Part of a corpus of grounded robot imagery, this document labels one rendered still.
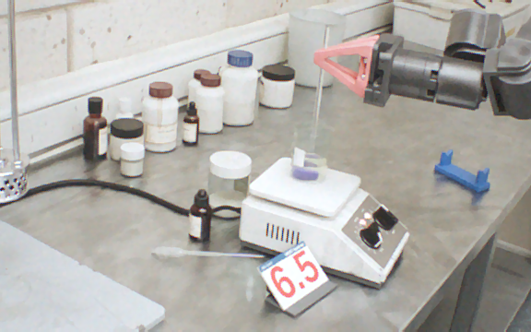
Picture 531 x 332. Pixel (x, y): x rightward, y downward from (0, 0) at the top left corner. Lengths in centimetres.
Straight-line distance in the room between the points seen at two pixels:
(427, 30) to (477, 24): 114
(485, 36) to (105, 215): 56
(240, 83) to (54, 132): 35
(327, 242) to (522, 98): 29
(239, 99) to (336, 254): 50
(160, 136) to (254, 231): 33
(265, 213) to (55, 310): 29
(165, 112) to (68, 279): 41
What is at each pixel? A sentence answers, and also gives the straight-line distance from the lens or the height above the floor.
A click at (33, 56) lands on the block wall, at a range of 120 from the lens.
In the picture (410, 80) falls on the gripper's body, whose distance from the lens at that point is 87.
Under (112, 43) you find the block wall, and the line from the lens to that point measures 132.
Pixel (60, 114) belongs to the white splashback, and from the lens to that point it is 121.
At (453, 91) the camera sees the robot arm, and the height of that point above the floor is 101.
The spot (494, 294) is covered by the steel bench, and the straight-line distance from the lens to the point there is 228.
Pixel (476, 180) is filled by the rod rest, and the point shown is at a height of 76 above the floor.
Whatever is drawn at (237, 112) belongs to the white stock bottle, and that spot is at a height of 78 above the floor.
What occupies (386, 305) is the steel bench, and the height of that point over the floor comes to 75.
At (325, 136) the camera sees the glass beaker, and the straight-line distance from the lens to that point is 94.
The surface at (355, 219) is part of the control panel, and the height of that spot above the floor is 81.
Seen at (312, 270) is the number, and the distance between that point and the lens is 92.
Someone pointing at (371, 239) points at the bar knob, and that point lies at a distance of 93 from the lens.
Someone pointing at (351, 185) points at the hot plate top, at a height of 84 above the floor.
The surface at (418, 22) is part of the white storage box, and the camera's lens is 206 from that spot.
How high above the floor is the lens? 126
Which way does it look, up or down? 24 degrees down
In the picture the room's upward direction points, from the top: 6 degrees clockwise
